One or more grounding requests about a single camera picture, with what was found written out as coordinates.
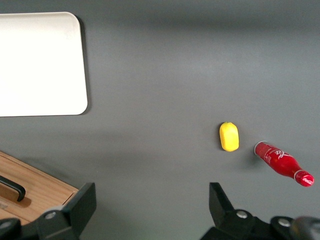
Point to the wooden box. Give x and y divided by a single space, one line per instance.
42 190

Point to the yellow plastic lemon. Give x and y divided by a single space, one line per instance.
229 137

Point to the white rectangular tray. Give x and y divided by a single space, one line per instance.
40 65

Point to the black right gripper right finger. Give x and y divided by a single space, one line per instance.
225 215

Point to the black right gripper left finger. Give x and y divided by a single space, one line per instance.
75 210

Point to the red coke bottle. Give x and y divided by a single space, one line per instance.
280 161

